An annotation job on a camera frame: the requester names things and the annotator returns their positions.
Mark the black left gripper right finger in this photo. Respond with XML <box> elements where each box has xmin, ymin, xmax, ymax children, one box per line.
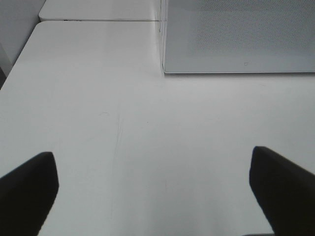
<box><xmin>249</xmin><ymin>146</ymin><xmax>315</xmax><ymax>236</ymax></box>

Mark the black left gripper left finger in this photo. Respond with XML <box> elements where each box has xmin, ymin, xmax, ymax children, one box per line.
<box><xmin>0</xmin><ymin>152</ymin><xmax>59</xmax><ymax>236</ymax></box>

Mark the white microwave door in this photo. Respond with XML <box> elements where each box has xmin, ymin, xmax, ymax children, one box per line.
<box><xmin>161</xmin><ymin>0</ymin><xmax>315</xmax><ymax>73</ymax></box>

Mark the white microwave oven body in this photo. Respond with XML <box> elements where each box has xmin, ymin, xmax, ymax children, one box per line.
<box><xmin>157</xmin><ymin>0</ymin><xmax>168</xmax><ymax>73</ymax></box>

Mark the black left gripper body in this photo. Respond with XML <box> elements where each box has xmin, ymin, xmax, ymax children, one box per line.
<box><xmin>242</xmin><ymin>233</ymin><xmax>275</xmax><ymax>236</ymax></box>

